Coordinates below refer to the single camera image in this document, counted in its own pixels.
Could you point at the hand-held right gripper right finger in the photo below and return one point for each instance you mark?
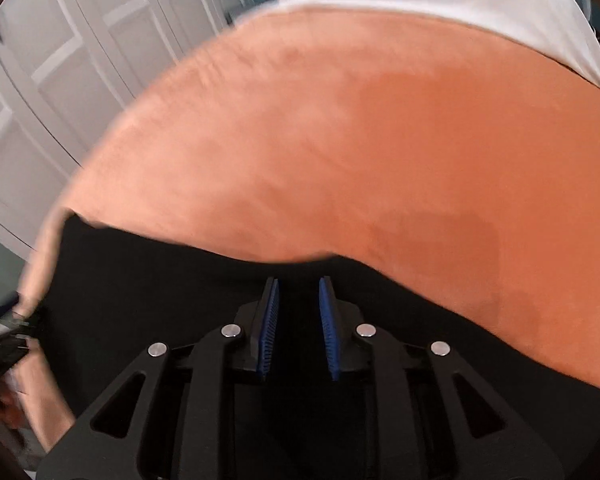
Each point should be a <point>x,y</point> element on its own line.
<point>329,330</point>

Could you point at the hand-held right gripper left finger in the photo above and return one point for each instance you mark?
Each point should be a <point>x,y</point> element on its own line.
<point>270,325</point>

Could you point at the black pants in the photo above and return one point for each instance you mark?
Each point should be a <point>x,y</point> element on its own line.
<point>130,285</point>

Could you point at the person's left forearm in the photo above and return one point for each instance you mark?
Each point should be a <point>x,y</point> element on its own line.
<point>45,400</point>

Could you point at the orange velvet blanket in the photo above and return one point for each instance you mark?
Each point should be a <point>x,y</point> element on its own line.
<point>355,135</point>

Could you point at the white panelled wardrobe doors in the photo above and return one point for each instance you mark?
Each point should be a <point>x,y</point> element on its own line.
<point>80,85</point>

